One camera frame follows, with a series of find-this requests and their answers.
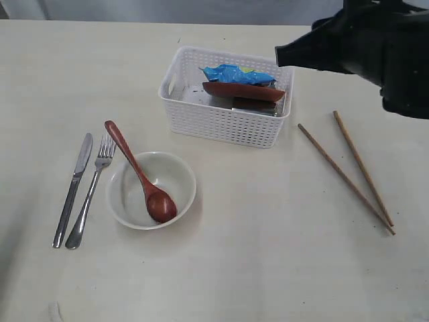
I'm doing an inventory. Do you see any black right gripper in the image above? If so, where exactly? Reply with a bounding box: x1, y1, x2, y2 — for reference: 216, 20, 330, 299
275, 6, 385, 72

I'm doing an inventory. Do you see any brown wooden spoon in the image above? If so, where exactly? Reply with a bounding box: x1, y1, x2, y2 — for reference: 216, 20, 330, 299
105, 120, 177, 223

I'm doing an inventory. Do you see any silver fork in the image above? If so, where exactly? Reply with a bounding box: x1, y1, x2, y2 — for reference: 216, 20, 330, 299
65, 134, 116, 250

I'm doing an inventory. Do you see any white ceramic bowl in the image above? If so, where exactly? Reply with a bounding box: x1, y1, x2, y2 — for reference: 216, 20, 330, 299
106, 152, 196, 231

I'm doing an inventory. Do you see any silver table knife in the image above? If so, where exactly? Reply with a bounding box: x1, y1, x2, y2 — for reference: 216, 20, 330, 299
52, 133, 93, 248

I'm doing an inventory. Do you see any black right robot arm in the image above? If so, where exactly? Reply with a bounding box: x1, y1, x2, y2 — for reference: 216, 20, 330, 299
275, 1, 428, 119

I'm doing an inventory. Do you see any white backdrop curtain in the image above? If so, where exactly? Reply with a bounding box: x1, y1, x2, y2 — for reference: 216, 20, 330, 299
1, 0, 343, 25

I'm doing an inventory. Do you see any brown round plate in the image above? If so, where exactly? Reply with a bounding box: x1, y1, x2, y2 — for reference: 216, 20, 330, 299
202, 82, 286, 103

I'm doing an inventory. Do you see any blue snack packet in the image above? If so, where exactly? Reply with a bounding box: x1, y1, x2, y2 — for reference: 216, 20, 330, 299
200, 64, 276, 85

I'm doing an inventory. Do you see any white perforated plastic basket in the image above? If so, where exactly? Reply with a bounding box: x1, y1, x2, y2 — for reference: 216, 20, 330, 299
158, 46, 294, 148

